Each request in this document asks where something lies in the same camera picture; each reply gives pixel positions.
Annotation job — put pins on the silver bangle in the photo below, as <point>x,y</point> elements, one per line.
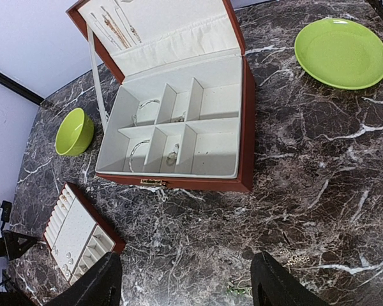
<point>146,113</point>
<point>133,152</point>

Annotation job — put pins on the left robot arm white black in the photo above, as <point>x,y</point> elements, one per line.
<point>12,246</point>

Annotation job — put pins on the red jewelry tray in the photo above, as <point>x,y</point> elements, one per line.
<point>75,226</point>

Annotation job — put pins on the silver bangle lower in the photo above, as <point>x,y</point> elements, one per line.
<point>133,152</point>

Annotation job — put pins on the left black frame post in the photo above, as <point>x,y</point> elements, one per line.
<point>20,90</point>

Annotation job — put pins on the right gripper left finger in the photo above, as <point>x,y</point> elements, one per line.
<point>100,285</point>

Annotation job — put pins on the green bowl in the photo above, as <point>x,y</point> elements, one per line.
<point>74,134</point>

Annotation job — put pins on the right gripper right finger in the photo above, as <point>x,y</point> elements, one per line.
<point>274,285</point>

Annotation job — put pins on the red jewelry box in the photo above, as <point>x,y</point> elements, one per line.
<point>190,55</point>

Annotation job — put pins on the silver bangle upper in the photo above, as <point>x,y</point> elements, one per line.
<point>146,113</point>

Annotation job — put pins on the green plate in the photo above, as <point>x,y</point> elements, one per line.
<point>340,53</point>

